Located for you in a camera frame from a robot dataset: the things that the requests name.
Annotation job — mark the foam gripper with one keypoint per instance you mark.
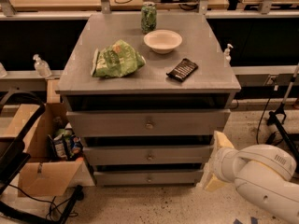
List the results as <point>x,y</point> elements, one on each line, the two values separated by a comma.
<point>222,164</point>

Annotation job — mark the grey drawer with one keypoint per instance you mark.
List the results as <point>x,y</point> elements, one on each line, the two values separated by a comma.
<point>160,177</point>
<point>131,155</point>
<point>146,123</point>

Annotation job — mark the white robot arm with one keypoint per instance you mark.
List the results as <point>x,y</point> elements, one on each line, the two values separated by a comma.
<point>261,174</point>

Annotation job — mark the grey bottom drawer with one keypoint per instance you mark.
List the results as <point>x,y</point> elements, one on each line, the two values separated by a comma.
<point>160,177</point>

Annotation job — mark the grey top drawer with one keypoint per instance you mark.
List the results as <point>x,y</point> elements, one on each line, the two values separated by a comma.
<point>146,123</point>

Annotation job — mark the grey drawer cabinet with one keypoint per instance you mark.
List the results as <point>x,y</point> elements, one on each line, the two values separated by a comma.
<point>212,86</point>

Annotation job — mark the black snack bar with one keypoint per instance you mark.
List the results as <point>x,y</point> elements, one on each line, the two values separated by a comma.
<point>183,70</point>

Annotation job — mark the white pump bottle right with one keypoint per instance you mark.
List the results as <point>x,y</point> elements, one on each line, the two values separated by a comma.
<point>227,52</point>

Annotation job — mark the snack bags in box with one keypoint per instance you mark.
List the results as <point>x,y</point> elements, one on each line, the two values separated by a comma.
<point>65,145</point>

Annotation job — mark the white bowl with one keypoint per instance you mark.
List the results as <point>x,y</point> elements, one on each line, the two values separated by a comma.
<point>163,41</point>

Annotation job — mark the green chip bag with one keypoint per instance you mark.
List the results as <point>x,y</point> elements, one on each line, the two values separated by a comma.
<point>117,60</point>

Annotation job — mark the cardboard box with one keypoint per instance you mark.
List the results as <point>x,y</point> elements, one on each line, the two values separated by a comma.
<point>43,174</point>

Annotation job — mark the green soda can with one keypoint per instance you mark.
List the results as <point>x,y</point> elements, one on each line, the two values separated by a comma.
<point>148,17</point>

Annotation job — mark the clear sanitizer bottle left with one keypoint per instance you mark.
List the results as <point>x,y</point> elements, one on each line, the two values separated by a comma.
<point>41,66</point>

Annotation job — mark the black chair frame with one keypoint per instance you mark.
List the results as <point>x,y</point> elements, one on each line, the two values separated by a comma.
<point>13,158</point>

